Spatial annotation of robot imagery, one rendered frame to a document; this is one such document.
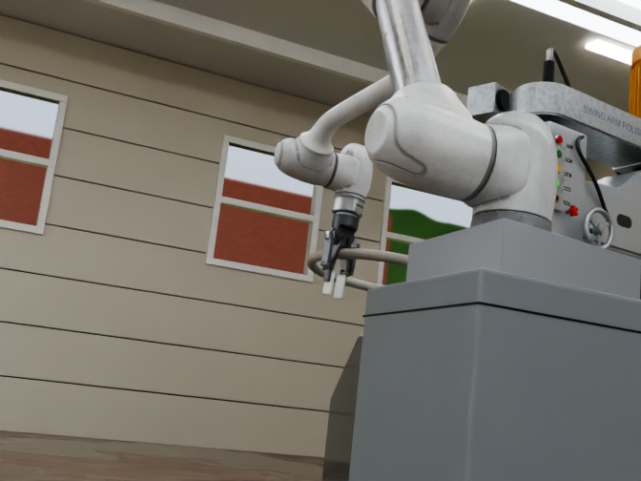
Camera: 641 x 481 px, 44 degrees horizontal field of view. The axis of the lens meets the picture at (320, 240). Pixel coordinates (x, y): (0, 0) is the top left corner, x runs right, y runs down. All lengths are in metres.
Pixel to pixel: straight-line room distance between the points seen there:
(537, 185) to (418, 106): 0.28
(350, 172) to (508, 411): 1.09
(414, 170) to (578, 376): 0.46
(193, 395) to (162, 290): 1.12
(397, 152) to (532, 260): 0.31
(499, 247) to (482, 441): 0.33
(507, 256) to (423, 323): 0.19
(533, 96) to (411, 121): 1.50
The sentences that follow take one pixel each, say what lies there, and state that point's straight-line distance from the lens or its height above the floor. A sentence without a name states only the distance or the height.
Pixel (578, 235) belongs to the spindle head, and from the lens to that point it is 2.88.
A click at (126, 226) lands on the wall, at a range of 8.41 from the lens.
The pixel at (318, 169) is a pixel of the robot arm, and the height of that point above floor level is 1.18.
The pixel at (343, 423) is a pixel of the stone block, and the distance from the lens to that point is 2.64.
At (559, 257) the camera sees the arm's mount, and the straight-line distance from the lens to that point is 1.46.
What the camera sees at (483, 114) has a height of 1.93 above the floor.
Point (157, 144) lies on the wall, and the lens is 8.66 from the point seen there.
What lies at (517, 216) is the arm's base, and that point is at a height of 0.94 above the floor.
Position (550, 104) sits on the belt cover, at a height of 1.65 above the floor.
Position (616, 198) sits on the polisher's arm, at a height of 1.40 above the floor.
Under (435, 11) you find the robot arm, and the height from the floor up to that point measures 1.52.
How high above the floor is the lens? 0.55
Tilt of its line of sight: 12 degrees up
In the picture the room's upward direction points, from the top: 6 degrees clockwise
